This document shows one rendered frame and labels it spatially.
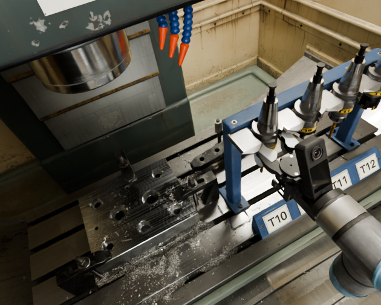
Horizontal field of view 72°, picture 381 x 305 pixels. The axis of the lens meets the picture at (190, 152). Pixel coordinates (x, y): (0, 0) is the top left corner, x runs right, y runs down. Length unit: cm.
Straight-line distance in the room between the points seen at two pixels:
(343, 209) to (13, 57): 48
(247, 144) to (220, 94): 118
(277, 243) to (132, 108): 73
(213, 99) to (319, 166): 125
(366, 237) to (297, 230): 34
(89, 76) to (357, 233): 47
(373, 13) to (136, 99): 94
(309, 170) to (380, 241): 14
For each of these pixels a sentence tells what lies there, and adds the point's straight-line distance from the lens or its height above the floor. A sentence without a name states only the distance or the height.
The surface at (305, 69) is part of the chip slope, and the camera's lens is 149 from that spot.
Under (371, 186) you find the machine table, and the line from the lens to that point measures 96.
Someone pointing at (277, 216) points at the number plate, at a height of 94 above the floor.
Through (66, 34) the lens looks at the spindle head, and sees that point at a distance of 27.
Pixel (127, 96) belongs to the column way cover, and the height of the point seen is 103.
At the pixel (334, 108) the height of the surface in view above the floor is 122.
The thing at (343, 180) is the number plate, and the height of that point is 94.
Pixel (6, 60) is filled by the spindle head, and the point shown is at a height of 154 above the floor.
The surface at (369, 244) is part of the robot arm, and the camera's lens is 50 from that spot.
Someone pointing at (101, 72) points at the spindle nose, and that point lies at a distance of 43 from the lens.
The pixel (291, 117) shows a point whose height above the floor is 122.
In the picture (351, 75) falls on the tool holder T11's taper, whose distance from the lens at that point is 68.
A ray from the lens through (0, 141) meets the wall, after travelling 163.
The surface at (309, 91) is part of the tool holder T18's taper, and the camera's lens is 60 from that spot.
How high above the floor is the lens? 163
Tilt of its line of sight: 49 degrees down
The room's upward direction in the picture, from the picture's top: 12 degrees counter-clockwise
